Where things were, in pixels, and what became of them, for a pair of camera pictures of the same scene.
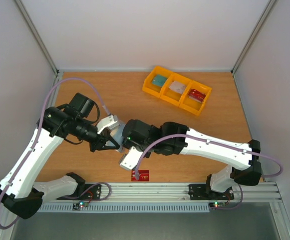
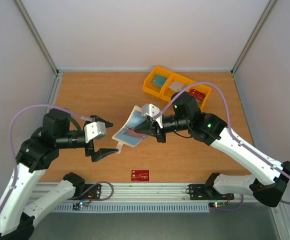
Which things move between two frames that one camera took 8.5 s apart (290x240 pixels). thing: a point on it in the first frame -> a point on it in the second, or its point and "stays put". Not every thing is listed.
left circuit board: x=81 y=204 stays put
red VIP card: x=144 y=175 stays put
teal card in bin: x=158 y=80 stays put
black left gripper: x=100 y=144 -> x=100 y=154
